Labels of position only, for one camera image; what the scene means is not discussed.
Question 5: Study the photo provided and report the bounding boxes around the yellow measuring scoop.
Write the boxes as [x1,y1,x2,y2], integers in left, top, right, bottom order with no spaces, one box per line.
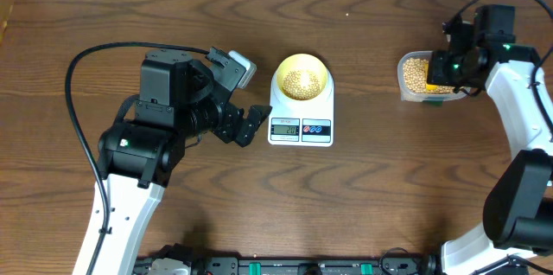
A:
[424,61,438,91]

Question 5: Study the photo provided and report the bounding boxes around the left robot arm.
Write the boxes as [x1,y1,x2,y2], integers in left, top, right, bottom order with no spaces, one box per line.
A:
[73,44,271,274]

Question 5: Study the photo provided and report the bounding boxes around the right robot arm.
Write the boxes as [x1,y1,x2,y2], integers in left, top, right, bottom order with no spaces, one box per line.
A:
[422,4,552,274]

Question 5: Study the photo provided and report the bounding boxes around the soybeans in bowl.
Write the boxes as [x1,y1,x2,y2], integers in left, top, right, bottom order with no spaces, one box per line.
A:
[282,70,321,100]

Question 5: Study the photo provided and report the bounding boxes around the white digital kitchen scale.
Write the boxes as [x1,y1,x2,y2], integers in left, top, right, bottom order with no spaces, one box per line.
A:
[267,71,334,147]

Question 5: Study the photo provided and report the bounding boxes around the pale yellow bowl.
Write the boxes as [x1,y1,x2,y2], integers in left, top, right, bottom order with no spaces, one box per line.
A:
[276,54,328,97]

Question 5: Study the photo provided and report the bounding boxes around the clear plastic container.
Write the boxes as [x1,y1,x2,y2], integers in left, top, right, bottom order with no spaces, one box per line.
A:
[397,51,466,102]

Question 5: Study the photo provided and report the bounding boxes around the soybeans in container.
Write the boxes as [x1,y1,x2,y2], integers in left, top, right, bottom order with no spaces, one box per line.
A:
[403,58,453,94]

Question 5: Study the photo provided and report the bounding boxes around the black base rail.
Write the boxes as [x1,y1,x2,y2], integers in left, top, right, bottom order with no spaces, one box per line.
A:
[131,244,442,275]

